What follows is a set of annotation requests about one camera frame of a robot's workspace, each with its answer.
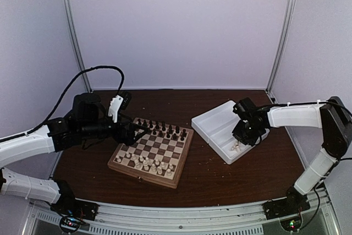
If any front aluminium rail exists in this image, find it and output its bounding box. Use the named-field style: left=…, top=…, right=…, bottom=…
left=24, top=188, right=336, bottom=235

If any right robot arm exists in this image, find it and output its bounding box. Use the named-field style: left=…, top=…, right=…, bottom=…
left=232, top=96, right=351, bottom=214

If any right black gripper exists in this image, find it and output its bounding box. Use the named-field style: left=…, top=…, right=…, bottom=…
left=233, top=120, right=262, bottom=146

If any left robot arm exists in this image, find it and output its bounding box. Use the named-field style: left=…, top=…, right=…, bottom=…
left=1, top=93, right=148, bottom=215

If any white tall piece carried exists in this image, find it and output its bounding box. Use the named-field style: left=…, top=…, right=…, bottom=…
left=143, top=157, right=150, bottom=172

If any wooden chess board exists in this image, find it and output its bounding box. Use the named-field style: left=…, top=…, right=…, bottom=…
left=107, top=118, right=194, bottom=189

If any dark queen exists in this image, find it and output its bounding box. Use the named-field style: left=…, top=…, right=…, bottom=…
left=155, top=121, right=160, bottom=130

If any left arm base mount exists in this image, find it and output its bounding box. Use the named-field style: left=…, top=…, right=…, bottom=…
left=51, top=180, right=98, bottom=221

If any right aluminium frame post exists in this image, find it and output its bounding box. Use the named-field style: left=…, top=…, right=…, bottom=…
left=266, top=0, right=296, bottom=96

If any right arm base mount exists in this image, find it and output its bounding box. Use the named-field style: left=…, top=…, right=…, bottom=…
left=262, top=187, right=310, bottom=220

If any white plastic tray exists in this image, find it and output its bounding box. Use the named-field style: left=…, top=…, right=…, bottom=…
left=191, top=100, right=253, bottom=165

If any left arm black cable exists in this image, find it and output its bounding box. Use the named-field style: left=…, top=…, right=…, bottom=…
left=0, top=65, right=125, bottom=142

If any pile of white chess pieces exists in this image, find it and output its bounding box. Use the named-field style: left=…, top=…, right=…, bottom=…
left=230, top=142, right=241, bottom=152

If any white rook corner piece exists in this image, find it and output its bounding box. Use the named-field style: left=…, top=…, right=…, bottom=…
left=114, top=156, right=122, bottom=163

